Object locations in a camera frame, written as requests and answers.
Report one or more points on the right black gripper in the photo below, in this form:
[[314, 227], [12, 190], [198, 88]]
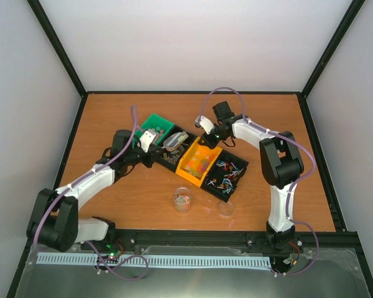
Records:
[[212, 144]]

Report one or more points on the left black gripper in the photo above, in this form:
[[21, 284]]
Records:
[[152, 156]]

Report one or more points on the black bin with popsicle candies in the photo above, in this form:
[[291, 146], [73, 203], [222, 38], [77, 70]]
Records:
[[170, 160]]

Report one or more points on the metal scoop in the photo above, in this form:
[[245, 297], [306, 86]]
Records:
[[174, 141]]

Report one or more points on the green plastic bin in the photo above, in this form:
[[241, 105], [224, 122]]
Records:
[[157, 124]]

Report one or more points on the yellow plastic bin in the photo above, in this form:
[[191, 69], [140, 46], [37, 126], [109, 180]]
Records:
[[195, 164]]

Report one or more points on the black bin with lollipops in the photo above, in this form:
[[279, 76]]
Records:
[[222, 178]]

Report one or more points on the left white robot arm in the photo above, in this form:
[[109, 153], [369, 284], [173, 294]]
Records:
[[55, 218]]

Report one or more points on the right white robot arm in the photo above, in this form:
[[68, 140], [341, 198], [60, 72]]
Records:
[[280, 162]]

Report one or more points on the clear plastic jar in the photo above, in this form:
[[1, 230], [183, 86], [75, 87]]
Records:
[[182, 199]]

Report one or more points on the spilled pink candy piece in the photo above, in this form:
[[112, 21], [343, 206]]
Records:
[[207, 209]]

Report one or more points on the clear jar lid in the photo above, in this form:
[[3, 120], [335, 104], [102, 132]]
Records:
[[225, 209]]

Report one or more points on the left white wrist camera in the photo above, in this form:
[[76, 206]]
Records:
[[147, 139]]

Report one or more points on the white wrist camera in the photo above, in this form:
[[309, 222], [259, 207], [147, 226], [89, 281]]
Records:
[[147, 139], [204, 123]]

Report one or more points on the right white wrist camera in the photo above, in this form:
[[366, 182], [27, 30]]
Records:
[[204, 123]]

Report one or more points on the light blue cable duct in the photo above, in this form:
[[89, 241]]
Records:
[[157, 261]]

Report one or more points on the black aluminium rail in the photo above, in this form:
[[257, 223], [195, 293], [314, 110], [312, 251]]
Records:
[[251, 242]]

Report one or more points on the metal base plate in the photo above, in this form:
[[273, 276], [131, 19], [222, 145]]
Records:
[[330, 272]]

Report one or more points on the black frame post right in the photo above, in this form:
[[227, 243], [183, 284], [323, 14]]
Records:
[[338, 35]]

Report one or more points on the black frame post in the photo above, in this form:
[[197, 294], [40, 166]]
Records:
[[56, 44], [338, 35]]

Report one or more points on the black frame post left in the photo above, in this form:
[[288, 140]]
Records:
[[56, 44]]

